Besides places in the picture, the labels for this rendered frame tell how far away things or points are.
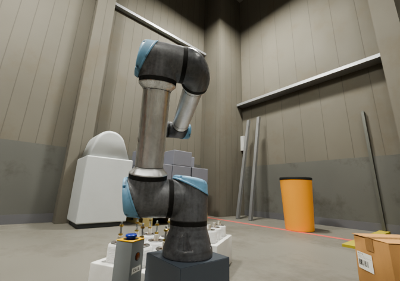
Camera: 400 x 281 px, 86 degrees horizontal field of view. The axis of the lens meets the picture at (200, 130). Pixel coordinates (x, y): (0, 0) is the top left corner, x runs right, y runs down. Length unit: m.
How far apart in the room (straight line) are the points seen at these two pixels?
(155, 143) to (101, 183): 2.64
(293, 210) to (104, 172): 2.67
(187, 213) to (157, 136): 0.24
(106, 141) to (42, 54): 1.86
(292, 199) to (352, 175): 1.28
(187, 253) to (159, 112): 0.40
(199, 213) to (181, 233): 0.07
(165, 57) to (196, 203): 0.44
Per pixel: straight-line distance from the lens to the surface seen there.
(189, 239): 0.68
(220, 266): 0.73
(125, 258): 0.88
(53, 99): 4.18
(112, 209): 3.33
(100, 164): 3.26
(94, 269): 1.16
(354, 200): 4.37
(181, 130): 0.97
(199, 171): 3.85
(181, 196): 0.67
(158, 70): 0.65
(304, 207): 3.49
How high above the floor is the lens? 0.48
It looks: 16 degrees up
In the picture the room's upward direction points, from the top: 2 degrees clockwise
